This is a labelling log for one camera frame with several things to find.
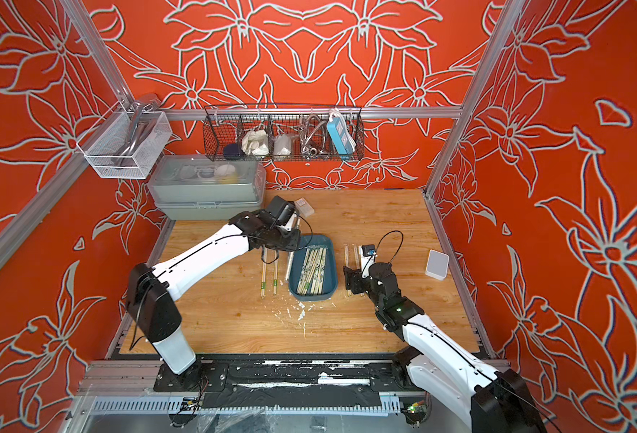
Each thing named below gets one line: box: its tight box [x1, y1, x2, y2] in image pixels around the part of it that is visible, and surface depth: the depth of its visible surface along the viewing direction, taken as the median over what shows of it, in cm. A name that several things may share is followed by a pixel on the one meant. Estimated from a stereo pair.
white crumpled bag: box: [240, 128, 269, 156], surface depth 92 cm
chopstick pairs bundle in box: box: [296, 246, 327, 295], surface depth 95 cm
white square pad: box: [424, 248, 450, 282], surface depth 96 cm
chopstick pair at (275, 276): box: [273, 257, 278, 295], surface depth 94 cm
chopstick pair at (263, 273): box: [260, 245, 268, 299], surface depth 94 cm
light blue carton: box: [326, 117, 357, 157], surface depth 89 cm
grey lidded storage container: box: [147, 154, 268, 222], surface depth 103 cm
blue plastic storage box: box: [288, 234, 337, 302], surface depth 92 cm
